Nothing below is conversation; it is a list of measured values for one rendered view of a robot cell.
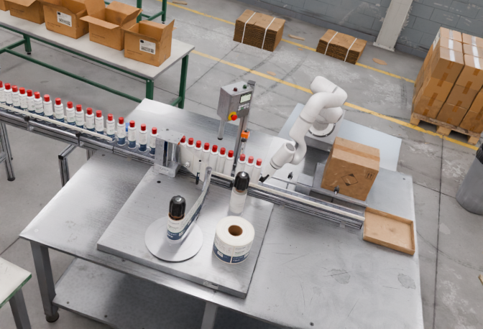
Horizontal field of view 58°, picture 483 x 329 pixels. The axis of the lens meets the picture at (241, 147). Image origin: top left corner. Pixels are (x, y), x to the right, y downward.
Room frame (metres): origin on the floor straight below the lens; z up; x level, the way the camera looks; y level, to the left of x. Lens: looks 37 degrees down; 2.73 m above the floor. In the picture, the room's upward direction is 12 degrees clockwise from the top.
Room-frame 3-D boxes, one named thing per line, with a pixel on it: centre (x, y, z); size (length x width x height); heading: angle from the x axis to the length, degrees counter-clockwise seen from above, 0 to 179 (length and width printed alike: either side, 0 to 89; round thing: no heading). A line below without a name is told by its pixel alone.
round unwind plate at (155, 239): (1.52, 0.25, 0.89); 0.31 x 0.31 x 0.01
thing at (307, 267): (1.97, -0.11, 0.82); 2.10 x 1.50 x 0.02; 82
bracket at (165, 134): (2.05, 0.43, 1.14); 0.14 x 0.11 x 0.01; 82
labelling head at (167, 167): (2.06, 0.43, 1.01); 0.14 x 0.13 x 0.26; 82
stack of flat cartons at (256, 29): (6.31, 0.09, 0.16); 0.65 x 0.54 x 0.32; 79
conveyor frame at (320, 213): (2.09, 0.00, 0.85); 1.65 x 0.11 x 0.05; 82
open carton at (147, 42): (3.65, 1.02, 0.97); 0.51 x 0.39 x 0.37; 170
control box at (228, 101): (2.19, 0.09, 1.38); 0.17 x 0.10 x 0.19; 137
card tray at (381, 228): (1.95, -0.99, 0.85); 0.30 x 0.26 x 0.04; 82
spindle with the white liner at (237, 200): (1.80, -0.04, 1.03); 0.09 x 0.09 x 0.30
